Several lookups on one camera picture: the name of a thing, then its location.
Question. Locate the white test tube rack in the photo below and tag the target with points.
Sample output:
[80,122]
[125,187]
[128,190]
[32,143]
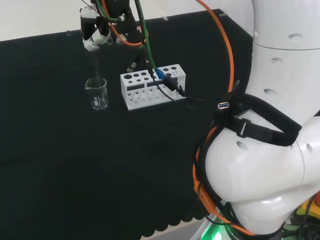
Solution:
[140,100]

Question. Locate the yellow stop button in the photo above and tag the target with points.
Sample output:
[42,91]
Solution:
[306,210]

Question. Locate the black USB socket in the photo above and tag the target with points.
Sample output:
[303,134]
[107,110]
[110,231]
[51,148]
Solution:
[223,105]

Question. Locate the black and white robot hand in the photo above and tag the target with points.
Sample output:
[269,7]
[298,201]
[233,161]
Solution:
[88,27]

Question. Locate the black cloth with scalloped edge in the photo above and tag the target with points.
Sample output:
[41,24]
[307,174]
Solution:
[75,150]

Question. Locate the clear glass beaker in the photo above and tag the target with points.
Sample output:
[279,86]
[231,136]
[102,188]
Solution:
[102,100]

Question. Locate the black USB plug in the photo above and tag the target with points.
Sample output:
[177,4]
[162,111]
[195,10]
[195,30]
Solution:
[132,65]

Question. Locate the clear glass rod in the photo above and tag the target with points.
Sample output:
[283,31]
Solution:
[96,67]

